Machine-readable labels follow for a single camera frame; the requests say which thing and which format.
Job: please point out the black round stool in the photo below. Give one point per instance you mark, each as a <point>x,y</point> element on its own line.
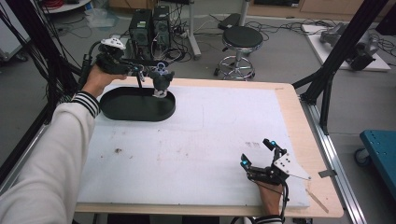
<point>243,37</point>

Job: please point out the white board with grey devices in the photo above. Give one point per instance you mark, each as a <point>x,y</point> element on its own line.
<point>348,46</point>

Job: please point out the flat black box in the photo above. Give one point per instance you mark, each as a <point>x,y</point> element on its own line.
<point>229,21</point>

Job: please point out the black oval tray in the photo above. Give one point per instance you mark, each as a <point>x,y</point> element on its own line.
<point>130,107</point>

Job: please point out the blue cart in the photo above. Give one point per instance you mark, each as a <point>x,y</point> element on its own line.
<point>381,155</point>

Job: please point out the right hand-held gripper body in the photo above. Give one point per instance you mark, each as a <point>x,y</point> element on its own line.
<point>271,174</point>

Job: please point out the small white power box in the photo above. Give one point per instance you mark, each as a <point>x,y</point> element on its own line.
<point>126,42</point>

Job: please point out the clear plastic bag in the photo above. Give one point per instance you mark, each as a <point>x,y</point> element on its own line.
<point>101,18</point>

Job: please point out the round white table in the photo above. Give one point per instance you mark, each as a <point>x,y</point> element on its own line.
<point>68,5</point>

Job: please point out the aluminium rail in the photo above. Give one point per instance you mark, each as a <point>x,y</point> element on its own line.
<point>28,149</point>
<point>333,161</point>

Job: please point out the person's right hand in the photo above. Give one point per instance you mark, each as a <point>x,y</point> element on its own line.
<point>271,197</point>

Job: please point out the person's left hand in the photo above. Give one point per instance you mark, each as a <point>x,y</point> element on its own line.
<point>99,80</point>

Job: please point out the grey tape piece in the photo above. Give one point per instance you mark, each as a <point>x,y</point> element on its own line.
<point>327,173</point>

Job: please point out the white desk leg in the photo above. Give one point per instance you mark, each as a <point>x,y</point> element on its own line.
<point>193,31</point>

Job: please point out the black computer tower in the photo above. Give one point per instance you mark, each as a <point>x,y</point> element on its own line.
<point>162,25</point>
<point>140,29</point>

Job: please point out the white foam mat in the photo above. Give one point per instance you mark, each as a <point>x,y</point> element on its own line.
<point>199,149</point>

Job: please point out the thin wooden stick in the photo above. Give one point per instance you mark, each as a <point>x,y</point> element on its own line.
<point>317,200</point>

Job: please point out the black metal frame stand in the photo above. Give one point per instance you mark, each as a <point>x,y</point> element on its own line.
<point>40,46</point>
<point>339,56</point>

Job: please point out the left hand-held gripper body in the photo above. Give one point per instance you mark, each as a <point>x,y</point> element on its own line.
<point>110,57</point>

